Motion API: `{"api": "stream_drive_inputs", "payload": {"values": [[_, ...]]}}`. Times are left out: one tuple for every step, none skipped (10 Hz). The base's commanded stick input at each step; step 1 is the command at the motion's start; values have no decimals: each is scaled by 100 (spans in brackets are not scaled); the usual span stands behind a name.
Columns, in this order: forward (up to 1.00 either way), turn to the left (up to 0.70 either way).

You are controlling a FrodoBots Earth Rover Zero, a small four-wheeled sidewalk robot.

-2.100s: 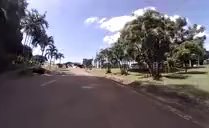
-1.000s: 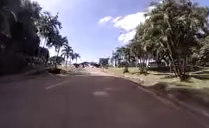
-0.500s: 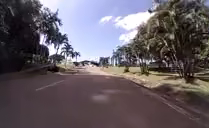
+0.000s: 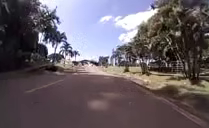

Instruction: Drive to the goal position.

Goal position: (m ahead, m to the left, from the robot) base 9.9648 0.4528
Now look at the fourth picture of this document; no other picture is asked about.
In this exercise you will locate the reddish asphalt road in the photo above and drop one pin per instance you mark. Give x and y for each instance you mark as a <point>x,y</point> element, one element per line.
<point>88,100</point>

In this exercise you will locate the group of palm trees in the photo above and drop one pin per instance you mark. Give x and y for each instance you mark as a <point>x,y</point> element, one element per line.
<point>65,50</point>

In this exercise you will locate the dry grass verge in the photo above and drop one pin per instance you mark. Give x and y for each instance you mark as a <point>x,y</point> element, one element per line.
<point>168,85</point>

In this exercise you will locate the white fence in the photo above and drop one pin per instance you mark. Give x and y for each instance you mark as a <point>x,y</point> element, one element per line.
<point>177,66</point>

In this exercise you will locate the row of leafy trees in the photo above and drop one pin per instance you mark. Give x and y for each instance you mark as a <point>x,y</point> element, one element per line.
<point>182,36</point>

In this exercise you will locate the dark trees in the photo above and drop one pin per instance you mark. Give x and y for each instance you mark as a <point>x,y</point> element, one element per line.
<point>12,40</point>

